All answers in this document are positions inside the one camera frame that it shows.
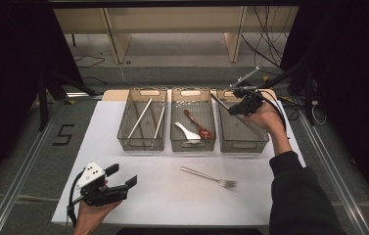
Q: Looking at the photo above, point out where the white table mat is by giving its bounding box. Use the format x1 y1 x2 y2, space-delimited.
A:
51 99 332 228

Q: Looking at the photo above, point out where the person's right hand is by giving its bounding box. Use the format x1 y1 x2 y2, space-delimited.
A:
247 101 286 131

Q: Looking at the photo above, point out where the metal fork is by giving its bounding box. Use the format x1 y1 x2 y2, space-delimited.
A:
180 165 239 190

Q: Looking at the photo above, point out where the translucent grey plastic bin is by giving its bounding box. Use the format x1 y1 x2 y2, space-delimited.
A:
215 87 270 154
170 87 217 153
116 87 168 152

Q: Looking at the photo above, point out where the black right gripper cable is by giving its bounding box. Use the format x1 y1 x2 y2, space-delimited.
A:
256 89 288 131

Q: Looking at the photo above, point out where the silver metal chopstick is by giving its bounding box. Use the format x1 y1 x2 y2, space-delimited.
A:
153 103 166 141
126 98 154 141

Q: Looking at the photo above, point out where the black floor cable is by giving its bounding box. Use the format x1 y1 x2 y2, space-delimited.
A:
74 54 110 86

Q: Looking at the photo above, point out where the aluminium floor rail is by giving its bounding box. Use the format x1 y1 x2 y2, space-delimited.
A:
0 92 104 235
298 109 369 235

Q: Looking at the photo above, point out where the white looped cable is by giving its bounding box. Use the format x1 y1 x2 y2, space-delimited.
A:
311 100 328 125

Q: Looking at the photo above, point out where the white ceramic spoon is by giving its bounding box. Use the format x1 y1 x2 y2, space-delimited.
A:
174 121 203 141

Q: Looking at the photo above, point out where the brown wooden spoon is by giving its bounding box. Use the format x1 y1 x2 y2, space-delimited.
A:
183 109 213 141

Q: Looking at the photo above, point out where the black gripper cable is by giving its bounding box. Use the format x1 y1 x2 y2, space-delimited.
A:
256 89 288 131
67 170 85 228

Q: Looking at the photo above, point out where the person's left hand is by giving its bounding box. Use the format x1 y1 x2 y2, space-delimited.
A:
77 200 122 228

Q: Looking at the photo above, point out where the bundle of black hanging cables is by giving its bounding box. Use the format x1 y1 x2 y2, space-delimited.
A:
240 5 291 71

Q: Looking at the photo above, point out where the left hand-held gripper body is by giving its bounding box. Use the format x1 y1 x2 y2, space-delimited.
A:
74 162 129 208

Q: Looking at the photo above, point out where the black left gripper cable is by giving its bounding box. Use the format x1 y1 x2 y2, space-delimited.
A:
67 170 85 228

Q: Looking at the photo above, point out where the beige wooden desk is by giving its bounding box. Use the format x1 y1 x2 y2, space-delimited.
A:
54 5 300 65

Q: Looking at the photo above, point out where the white floor cable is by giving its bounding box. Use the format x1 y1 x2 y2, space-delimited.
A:
116 63 141 87

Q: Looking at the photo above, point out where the black metal stand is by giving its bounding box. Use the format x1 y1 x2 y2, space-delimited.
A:
258 55 317 126

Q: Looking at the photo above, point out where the dark curtain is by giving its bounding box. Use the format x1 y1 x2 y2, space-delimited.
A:
0 0 85 197
281 0 369 210

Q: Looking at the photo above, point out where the black tripod stand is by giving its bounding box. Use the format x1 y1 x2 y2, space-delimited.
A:
36 70 100 131

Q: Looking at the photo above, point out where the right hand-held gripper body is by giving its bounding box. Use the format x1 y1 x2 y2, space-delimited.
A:
230 67 265 116

